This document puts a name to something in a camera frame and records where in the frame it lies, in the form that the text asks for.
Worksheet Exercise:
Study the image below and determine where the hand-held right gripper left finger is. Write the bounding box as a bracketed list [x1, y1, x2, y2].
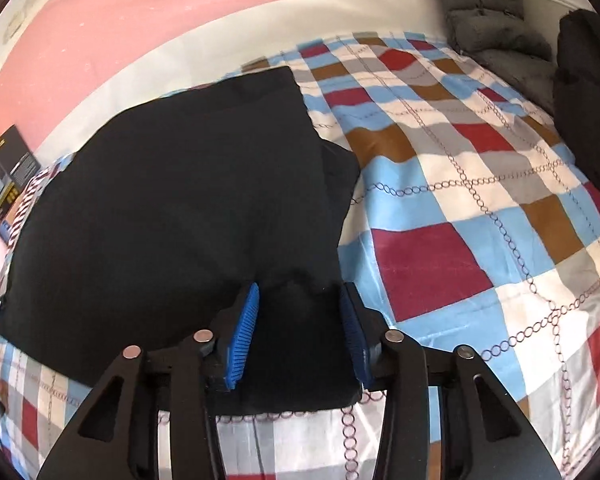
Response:
[36, 282, 261, 480]

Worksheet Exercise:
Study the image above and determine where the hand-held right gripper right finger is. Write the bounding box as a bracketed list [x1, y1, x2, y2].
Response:
[341, 282, 565, 480]

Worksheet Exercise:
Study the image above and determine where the red white patterned cloth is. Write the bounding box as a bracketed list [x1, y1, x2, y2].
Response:
[7, 155, 76, 248]

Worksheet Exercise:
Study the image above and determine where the checkered bed sheet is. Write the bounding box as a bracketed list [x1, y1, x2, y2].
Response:
[0, 30, 600, 480]

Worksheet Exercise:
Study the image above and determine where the black and yellow box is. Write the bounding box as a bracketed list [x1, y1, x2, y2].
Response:
[0, 125, 42, 213]

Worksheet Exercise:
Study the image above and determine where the grey puffer jacket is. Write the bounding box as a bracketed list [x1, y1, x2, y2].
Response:
[432, 0, 561, 116]

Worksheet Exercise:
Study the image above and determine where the black puffer jacket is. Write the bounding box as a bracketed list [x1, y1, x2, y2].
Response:
[552, 9, 600, 206]

